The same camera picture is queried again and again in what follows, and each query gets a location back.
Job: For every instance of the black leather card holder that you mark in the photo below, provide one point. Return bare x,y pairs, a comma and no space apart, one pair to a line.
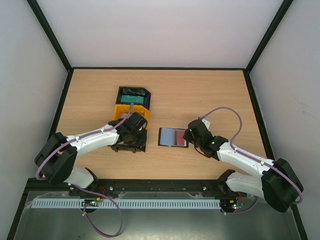
166,137

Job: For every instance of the red white credit card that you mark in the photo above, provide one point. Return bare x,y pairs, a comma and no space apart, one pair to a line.
178,138

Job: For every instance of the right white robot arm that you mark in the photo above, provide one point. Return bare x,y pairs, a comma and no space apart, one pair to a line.
271,180

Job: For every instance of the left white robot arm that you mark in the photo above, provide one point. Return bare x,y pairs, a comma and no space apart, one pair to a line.
56,161

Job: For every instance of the black bin with red cards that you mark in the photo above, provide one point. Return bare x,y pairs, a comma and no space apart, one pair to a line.
123,147

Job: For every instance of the teal card stack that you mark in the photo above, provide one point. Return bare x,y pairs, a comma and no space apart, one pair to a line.
128,99

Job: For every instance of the black bin with teal cards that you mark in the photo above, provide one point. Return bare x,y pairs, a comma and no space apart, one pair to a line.
126,90

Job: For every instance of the yellow bin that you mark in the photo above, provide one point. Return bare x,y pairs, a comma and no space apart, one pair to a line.
121,110

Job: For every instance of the black front rail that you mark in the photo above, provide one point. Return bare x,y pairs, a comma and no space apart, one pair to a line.
113,187

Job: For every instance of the white slotted cable duct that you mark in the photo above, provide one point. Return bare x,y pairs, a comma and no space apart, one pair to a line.
198,204

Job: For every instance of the black aluminium frame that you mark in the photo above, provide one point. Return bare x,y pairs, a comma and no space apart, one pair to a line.
281,12

